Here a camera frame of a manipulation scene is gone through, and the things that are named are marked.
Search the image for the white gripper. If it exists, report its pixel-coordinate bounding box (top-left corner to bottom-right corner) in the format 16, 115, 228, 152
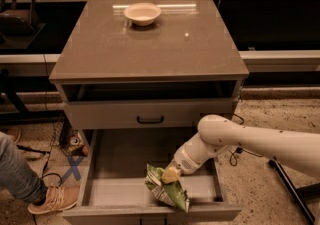
162, 134, 229, 184

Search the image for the green jalapeno chip bag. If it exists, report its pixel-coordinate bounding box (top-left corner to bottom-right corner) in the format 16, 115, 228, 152
145, 164, 190, 212

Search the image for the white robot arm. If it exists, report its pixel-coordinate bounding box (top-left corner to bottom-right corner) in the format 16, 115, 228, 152
162, 115, 320, 184

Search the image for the open grey middle drawer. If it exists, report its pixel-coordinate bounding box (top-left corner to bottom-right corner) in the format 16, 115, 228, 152
63, 128, 241, 225

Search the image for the grey top drawer front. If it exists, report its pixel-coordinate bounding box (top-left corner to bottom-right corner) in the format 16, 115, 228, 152
64, 98, 237, 130

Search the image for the grey drawer cabinet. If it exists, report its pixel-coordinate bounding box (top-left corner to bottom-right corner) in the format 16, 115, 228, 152
48, 0, 250, 225

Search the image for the tan sneaker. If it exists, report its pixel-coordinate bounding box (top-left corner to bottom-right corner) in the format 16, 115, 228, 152
28, 186, 80, 215

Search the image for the black metal stand leg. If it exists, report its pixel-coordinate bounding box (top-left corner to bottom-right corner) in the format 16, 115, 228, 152
269, 160, 320, 225

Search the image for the blue jeans leg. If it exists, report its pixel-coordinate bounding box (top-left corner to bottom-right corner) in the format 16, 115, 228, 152
0, 133, 47, 204

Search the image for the white paper bowl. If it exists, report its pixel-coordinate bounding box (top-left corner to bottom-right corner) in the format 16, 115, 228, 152
124, 3, 161, 26

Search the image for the black chair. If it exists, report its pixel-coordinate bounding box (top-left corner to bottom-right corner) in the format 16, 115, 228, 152
0, 0, 44, 50

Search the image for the black drawer handle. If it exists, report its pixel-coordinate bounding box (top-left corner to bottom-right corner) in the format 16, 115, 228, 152
136, 116, 164, 124

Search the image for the black floor cable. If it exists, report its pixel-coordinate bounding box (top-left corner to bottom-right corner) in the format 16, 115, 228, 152
218, 112, 268, 167

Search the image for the wire basket with cans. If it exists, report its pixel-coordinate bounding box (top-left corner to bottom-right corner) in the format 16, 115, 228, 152
51, 116, 88, 157

